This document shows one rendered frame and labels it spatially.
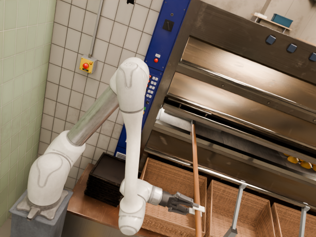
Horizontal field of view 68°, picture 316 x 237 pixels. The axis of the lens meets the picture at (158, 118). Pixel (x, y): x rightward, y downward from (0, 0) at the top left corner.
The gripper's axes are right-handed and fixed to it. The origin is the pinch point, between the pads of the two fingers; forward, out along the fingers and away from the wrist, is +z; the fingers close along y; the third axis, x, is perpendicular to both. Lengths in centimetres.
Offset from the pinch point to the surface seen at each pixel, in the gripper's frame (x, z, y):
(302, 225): -31, 84, 12
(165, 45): -73, -45, -58
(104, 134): -77, -69, 30
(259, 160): -76, 59, 2
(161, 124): -77, -27, 2
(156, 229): -27, -5, 58
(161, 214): -44, -2, 61
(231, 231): -17.3, 35.3, 24.8
